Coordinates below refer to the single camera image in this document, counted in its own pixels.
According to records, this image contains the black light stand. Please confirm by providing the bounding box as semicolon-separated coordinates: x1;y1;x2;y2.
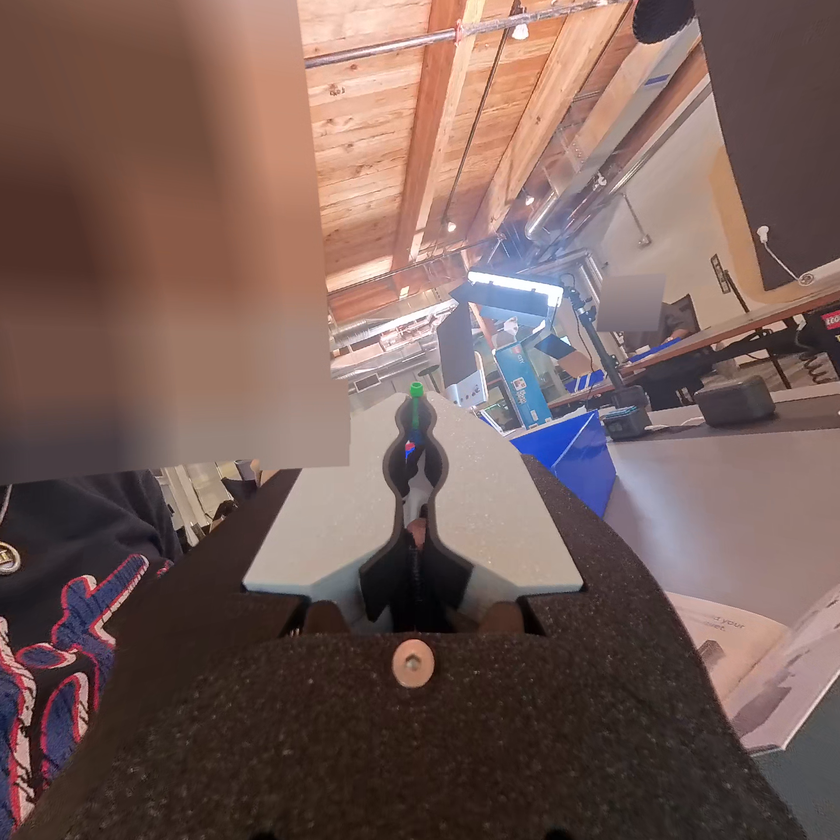
562;276;644;414

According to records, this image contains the grey desk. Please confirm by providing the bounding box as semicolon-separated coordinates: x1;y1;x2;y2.
598;388;840;840

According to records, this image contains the black board on white stand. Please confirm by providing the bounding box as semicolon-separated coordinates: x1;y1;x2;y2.
630;0;840;296

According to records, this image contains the dark charger block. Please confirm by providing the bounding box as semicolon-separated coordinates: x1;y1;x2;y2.
598;405;653;439

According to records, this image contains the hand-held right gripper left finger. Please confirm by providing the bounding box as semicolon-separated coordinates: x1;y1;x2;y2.
246;394;418;618

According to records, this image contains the white instruction booklet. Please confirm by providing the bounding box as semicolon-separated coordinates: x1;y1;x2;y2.
663;584;840;756

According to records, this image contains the bright studio light panel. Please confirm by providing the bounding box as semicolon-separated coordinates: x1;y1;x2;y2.
451;269;565;319

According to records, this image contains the blue printed carton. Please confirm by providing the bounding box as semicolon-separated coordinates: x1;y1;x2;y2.
493;339;555;429

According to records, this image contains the black glossy cardboard box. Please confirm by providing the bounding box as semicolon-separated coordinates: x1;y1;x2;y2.
794;305;840;384

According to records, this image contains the blue plastic bin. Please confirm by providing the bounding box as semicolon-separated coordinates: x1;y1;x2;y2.
506;410;618;517

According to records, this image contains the gold pendant necklace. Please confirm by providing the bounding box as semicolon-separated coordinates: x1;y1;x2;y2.
0;486;25;578

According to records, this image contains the person's dark clothing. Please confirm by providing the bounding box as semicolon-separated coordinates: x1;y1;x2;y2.
0;470;185;840

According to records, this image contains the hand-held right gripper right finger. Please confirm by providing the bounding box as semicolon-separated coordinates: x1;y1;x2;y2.
423;394;582;618

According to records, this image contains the wooden table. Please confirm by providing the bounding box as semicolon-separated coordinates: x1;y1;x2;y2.
545;283;840;395

